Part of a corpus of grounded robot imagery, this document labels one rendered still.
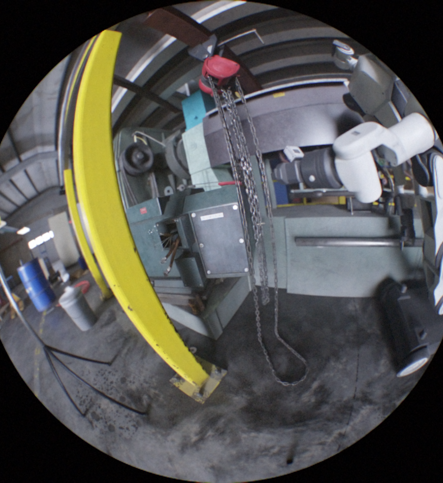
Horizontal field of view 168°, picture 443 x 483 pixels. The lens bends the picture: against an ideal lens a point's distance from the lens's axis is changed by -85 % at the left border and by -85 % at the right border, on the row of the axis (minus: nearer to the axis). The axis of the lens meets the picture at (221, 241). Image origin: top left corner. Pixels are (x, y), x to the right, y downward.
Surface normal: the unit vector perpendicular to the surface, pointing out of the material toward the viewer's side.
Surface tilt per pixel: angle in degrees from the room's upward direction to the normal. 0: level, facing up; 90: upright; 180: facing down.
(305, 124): 90
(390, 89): 135
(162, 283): 62
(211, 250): 90
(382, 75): 102
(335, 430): 0
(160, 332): 90
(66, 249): 90
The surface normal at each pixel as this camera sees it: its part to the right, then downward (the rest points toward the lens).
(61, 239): 0.82, 0.00
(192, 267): -0.23, 0.36
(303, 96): -0.56, 0.18
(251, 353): -0.21, -0.93
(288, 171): -0.94, 0.28
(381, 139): -0.26, 0.74
